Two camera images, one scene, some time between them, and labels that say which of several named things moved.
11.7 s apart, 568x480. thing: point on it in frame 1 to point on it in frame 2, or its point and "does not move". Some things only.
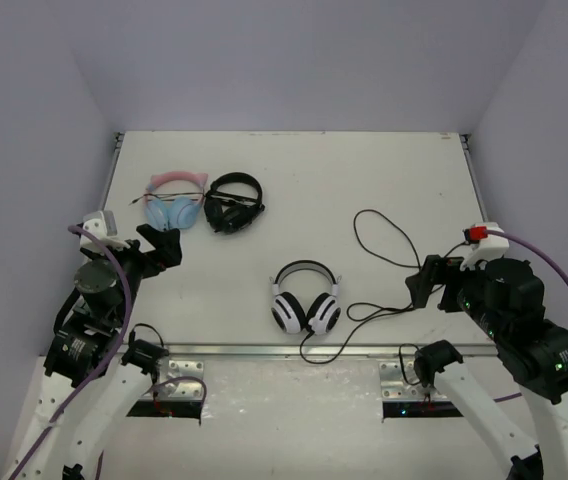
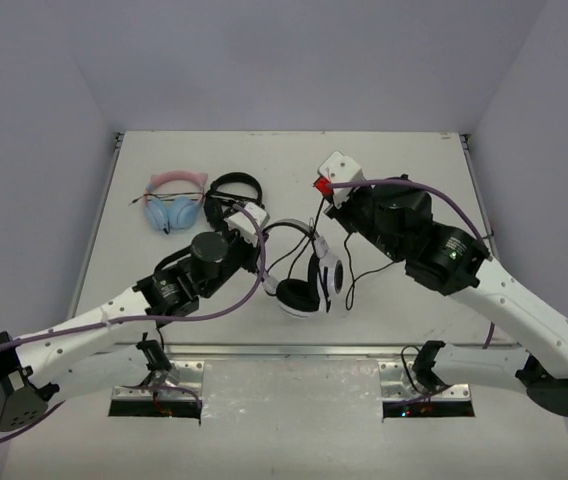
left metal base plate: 180,380 does not move
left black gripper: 147,258 to 252,252
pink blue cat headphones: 173,199 does not move
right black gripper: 447,269 to 340,213
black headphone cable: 383,314 to 349,303
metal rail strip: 298,351 does not move
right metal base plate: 395,388 does not move
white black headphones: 291,314 to 311,296
